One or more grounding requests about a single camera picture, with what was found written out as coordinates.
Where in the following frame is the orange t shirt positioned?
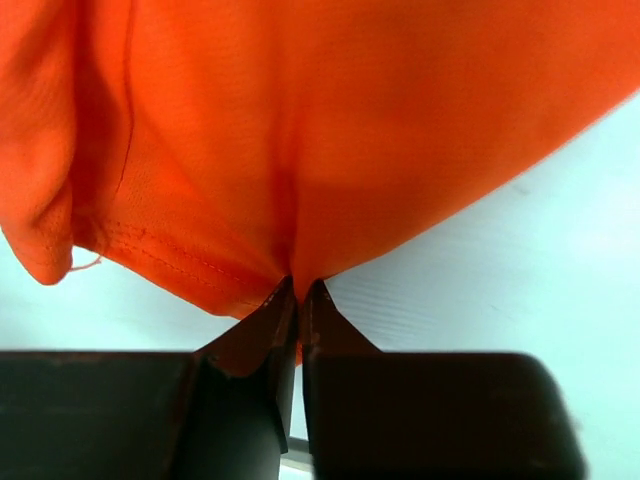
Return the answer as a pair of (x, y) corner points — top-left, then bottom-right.
(0, 0), (640, 366)

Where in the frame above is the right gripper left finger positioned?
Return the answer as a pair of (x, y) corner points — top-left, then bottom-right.
(195, 277), (298, 453)

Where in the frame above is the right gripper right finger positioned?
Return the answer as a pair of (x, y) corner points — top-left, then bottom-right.
(299, 280), (383, 479)

